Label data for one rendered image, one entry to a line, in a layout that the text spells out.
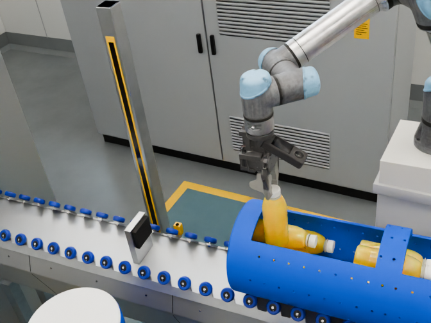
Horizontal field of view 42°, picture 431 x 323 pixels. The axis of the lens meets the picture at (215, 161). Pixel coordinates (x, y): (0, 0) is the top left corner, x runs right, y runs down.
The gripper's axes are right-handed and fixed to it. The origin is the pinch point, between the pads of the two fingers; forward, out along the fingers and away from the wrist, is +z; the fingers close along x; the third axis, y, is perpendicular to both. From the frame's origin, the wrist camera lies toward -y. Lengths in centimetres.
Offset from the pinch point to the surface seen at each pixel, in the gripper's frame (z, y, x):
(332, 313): 28.6, -19.4, 13.0
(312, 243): 21.5, -9.1, -4.0
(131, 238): 28, 50, 4
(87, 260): 37, 66, 11
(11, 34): 121, 411, -309
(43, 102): 134, 296, -210
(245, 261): 17.2, 5.3, 11.6
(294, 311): 36.4, -7.4, 10.0
